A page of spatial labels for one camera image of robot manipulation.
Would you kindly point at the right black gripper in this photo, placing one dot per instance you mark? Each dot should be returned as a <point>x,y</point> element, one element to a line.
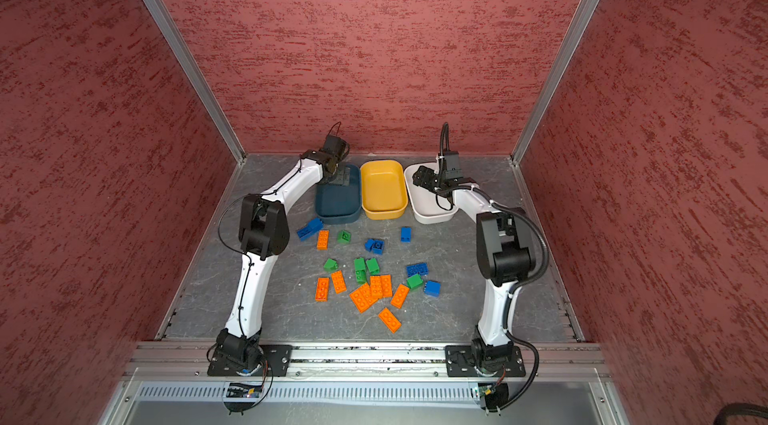
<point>426,174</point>

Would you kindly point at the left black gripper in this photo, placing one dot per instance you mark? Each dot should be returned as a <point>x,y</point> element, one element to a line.
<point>342,176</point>

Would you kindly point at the dark teal plastic bin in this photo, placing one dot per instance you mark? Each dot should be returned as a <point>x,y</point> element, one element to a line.
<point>339,205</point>

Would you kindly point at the white plastic bin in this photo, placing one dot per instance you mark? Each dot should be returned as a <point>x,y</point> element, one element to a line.
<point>428,208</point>

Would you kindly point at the yellow plastic bin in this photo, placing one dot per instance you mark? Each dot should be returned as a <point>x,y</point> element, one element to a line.
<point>384,193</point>

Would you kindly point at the green lego with hole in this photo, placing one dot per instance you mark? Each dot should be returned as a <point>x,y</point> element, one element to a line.
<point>344,237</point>

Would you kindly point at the blue lego small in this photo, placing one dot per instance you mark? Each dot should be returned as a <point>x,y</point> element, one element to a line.
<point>406,235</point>

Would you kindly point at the blue lego pair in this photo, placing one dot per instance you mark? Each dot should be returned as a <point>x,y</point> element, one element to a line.
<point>374,246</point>

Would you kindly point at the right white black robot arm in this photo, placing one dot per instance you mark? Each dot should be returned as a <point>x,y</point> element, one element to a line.
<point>511,253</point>

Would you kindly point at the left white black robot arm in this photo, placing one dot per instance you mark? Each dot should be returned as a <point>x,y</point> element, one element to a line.
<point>263,234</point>

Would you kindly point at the green lego tall centre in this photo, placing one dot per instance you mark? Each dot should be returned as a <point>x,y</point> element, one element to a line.
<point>360,271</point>

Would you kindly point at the orange lego pair centre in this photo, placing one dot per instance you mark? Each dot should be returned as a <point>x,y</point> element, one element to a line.
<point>381,286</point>

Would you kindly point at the orange lego large centre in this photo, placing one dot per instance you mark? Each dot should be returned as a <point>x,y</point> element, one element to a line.
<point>363,298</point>

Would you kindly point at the orange lego bottom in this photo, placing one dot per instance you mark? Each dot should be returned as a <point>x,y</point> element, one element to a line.
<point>389,320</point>

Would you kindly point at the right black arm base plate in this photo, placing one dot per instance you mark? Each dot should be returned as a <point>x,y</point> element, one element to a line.
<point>476,361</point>

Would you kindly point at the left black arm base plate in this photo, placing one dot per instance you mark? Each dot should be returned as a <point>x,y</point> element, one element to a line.
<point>271,360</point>

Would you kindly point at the right aluminium corner post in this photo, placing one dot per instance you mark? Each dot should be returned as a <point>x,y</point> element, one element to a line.
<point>571,40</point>

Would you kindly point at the aluminium corner post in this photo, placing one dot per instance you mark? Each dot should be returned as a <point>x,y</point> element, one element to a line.
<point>571,40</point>
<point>173,37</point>

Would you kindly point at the right circuit board with wires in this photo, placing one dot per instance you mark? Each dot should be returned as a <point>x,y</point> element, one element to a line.
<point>492,397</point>

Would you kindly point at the circuit board with wires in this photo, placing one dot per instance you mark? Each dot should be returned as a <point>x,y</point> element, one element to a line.
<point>241,397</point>
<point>492,397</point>

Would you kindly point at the left circuit board with wires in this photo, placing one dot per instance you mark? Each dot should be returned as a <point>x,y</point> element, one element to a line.
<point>241,397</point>

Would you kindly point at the aluminium front rail frame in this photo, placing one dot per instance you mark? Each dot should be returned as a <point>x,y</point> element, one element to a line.
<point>365,373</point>

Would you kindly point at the left aluminium corner post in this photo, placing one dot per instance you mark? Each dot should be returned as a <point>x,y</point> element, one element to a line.
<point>173,37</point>

